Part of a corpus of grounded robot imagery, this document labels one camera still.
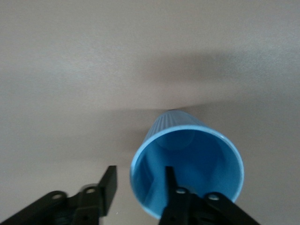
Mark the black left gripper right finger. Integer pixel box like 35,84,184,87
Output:
159,165,261,225

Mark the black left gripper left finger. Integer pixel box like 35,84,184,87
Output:
0,165,117,225

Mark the blue ribbed plastic cup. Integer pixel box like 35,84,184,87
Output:
129,109,245,220

